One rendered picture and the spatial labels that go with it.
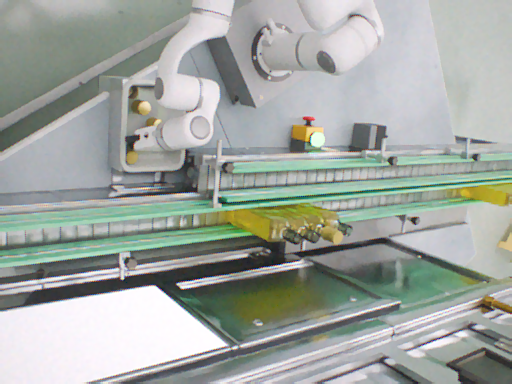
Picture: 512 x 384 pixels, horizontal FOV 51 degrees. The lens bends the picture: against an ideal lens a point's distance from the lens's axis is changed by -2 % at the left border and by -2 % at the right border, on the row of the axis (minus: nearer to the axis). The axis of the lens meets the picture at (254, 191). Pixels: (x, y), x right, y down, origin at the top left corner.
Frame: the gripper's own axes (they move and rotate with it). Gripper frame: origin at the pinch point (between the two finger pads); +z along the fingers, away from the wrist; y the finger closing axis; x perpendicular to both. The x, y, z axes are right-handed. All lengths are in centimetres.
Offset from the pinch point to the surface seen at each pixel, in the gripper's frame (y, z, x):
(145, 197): -1.2, -3.6, -13.9
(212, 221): 18.7, -2.1, -20.8
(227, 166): 12.7, -19.2, -7.3
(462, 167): 131, -6, -6
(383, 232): 90, 0, -28
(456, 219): 134, 0, -26
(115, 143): -6.6, 1.0, -0.4
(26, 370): -37, -33, -42
